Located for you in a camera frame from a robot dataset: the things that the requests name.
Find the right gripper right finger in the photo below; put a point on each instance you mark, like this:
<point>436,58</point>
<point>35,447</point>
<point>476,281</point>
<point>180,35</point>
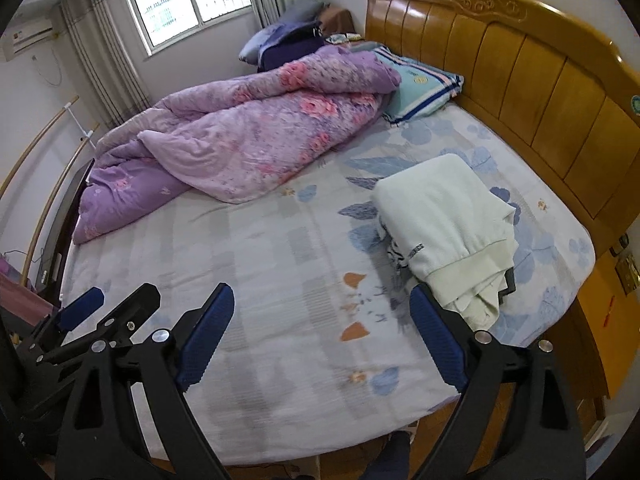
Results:
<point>541,438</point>

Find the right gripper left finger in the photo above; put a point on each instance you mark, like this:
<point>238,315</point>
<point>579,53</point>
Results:
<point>101,437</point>

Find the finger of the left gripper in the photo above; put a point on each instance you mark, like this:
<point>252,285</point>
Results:
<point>118,325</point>
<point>52,330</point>

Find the cream white knit sweater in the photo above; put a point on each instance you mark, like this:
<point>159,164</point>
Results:
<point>457,236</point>

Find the lower wooden ballet bar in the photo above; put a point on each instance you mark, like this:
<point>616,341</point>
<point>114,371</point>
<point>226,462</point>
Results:
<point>56,188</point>

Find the wooden ballet bar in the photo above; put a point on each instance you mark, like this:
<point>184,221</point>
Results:
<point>67,108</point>
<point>56,188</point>

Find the white patterned bed sheet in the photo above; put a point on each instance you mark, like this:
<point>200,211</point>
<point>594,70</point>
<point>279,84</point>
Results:
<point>321,353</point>

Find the black white patterned garment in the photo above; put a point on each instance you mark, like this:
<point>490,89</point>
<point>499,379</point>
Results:
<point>506,286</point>

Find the purple floral comforter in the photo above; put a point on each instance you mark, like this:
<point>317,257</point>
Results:
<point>234,140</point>

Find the upper wooden ballet bar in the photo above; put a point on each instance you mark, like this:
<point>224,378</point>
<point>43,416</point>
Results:
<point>67,108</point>

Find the grey striped left curtain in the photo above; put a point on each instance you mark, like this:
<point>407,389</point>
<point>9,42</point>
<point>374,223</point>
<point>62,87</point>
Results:
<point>104,66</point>

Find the dark purple bag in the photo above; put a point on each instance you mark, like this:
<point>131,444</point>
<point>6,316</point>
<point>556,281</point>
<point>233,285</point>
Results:
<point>281,43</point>

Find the wooden bed headboard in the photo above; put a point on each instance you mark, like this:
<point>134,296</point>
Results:
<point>554,88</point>

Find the blue striped pillow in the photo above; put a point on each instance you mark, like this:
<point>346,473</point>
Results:
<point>423,88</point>

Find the grey blue pillows pile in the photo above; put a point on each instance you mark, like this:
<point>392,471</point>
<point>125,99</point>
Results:
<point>298,11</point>

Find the wooden nightstand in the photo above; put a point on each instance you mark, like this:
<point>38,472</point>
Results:
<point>336,20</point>

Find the white wall air conditioner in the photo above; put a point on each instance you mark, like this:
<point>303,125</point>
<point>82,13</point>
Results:
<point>18,39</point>

